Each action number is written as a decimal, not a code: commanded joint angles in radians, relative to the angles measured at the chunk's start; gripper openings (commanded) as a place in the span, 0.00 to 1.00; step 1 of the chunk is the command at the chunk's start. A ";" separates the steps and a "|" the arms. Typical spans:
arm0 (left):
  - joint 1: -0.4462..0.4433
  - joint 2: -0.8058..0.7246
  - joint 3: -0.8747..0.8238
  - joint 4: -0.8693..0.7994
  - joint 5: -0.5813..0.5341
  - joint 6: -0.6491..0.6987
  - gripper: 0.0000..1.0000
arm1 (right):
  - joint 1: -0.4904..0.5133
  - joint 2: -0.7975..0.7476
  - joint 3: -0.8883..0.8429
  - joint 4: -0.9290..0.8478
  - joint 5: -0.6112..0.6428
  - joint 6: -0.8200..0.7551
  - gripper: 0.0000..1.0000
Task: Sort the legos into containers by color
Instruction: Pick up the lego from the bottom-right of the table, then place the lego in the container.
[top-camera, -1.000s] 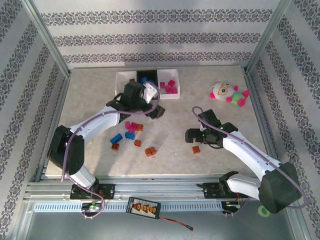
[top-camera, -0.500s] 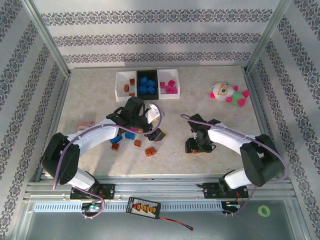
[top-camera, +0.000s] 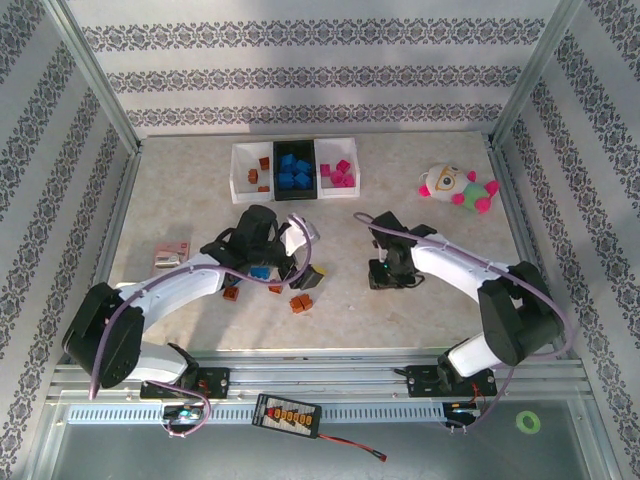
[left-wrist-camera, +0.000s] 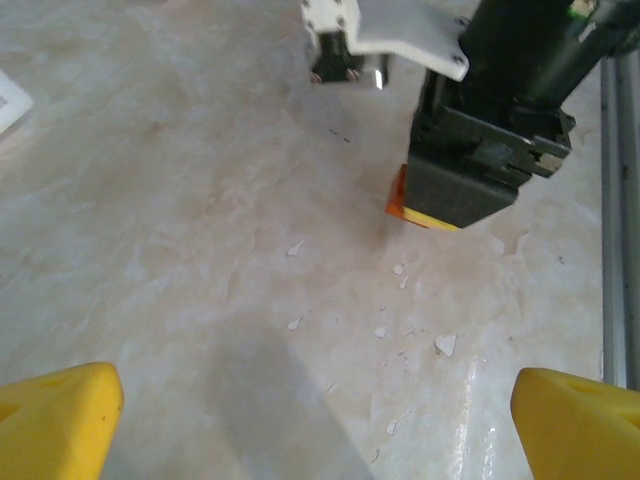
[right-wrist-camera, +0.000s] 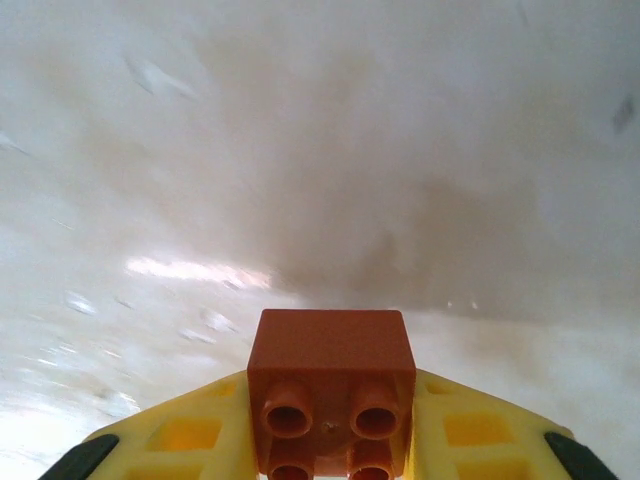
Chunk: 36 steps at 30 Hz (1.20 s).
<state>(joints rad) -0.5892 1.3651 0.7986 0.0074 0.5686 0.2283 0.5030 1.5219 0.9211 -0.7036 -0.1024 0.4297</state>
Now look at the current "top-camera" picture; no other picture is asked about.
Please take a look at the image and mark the black power distribution board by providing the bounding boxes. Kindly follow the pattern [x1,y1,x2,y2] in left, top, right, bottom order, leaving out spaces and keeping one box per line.
[251,393,324,441]

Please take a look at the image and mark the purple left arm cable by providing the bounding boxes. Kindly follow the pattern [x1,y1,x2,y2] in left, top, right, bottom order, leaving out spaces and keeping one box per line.
[88,213,315,439]

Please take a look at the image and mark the black plastic bin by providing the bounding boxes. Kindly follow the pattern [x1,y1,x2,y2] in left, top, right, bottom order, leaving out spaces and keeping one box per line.
[272,139,321,203]

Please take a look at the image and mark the red and black wire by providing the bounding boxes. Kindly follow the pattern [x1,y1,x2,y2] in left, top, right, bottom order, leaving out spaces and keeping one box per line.
[319,432,389,461]

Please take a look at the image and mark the aluminium frame post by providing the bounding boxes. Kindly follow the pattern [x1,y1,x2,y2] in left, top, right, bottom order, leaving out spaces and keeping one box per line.
[489,0,590,149]
[42,0,144,151]

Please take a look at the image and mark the green tape ring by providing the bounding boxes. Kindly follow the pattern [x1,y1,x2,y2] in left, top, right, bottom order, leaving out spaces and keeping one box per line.
[515,409,543,435]

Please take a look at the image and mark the aluminium front rail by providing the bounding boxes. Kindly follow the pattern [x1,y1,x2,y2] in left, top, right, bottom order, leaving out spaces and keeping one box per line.
[47,349,594,401]

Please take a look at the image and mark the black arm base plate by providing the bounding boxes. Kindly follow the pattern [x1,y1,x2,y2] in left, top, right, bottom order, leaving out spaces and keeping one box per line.
[402,364,499,399]
[139,367,231,401]

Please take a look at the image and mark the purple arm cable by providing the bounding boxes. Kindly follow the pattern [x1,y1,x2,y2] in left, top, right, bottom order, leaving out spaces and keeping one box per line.
[353,211,576,434]
[88,213,315,439]

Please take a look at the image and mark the small controller circuit board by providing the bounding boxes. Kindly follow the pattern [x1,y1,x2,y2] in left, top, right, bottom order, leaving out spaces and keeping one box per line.
[442,402,481,419]
[160,405,204,424]

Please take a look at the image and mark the pink card package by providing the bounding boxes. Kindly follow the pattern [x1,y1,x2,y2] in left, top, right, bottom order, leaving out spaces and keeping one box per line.
[151,241,192,274]

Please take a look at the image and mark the white plastic bin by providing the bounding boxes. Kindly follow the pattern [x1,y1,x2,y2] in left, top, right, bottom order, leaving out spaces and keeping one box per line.
[229,142,276,206]
[313,137,362,199]

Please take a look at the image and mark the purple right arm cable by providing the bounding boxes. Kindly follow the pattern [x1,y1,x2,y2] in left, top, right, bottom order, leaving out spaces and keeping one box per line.
[353,211,576,434]

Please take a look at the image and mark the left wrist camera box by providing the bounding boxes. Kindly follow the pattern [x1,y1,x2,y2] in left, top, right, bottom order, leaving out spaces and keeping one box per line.
[278,213,321,257]

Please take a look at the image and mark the aluminium side rail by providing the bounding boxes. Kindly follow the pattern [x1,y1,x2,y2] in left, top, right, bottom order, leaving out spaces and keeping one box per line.
[487,144,576,361]
[67,144,144,366]

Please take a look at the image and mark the plush toy with glasses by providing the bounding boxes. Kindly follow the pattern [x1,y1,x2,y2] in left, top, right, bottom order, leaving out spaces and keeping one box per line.
[417,162,501,216]

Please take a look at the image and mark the slotted grey cable duct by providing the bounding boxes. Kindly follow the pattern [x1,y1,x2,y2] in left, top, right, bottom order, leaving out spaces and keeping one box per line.
[64,403,451,426]

